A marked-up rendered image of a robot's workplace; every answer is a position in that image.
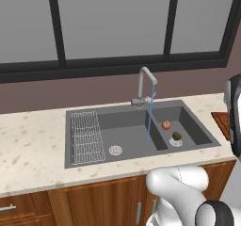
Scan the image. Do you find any black framed window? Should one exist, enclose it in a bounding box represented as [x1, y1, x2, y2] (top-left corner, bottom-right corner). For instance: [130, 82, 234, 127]
[0, 0, 241, 85]

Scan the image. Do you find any blue water stream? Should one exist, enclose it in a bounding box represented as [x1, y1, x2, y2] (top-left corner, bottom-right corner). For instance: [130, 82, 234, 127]
[146, 83, 157, 145]

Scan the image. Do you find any wooden cupboard door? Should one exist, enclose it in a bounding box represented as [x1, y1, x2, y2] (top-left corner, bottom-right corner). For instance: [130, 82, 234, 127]
[143, 159, 237, 226]
[62, 175, 141, 226]

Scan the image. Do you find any wire dish rack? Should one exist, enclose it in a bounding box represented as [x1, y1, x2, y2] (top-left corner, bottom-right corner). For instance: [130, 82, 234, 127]
[70, 110, 106, 166]

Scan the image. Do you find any orange peach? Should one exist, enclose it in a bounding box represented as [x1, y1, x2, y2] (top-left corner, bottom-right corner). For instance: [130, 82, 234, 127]
[161, 120, 171, 131]

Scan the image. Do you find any brown kiwi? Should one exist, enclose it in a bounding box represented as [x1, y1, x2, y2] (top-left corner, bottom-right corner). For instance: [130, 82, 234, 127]
[171, 131, 183, 141]

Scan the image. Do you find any grey double sink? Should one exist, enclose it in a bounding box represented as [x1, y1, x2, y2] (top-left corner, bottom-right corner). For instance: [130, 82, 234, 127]
[64, 99, 222, 170]

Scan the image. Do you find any silver drawer handle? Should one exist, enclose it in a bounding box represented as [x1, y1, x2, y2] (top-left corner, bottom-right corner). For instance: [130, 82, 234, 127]
[0, 203, 17, 213]

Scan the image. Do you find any grey sink faucet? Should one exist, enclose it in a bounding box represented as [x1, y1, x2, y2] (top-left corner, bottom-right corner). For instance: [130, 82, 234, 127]
[131, 66, 158, 109]

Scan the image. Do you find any wooden cutting board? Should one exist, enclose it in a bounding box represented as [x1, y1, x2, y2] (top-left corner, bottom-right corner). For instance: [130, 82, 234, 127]
[211, 111, 232, 141]

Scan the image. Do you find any wooden drawer front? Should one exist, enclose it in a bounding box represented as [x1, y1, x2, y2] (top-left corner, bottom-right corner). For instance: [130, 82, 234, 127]
[0, 193, 38, 222]
[0, 214, 56, 226]

